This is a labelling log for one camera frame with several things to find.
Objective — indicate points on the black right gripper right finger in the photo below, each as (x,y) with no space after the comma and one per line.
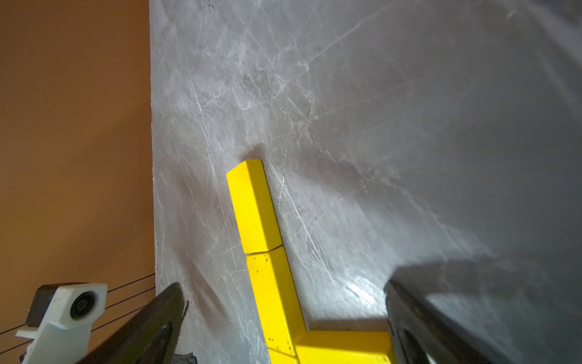
(421,334)

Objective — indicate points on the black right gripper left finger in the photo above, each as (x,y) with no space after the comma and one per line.
(149,337)

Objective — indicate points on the small yellow cube block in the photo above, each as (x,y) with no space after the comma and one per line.
(281,358)

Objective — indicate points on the yellow long block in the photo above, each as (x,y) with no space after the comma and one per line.
(253,207)
(276,299)
(345,347)

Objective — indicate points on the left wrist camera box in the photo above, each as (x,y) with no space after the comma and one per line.
(59,322)

